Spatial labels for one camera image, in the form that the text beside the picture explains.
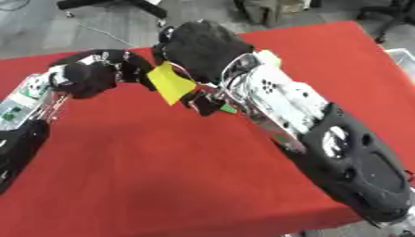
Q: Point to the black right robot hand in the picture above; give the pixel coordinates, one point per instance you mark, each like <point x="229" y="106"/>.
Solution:
<point x="202" y="49"/>

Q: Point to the clear plastic box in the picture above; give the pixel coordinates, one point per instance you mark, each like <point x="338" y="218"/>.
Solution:
<point x="404" y="61"/>

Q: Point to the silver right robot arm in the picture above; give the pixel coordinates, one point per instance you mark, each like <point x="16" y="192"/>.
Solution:
<point x="324" y="145"/>

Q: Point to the black office chair base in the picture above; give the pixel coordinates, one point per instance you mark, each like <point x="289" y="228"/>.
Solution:
<point x="135" y="6"/>

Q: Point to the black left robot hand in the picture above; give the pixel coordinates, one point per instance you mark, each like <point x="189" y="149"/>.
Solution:
<point x="86" y="78"/>

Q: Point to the black office chair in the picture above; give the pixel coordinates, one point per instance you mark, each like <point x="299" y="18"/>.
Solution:
<point x="391" y="14"/>

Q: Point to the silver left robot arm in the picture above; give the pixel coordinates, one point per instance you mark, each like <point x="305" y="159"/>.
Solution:
<point x="21" y="135"/>

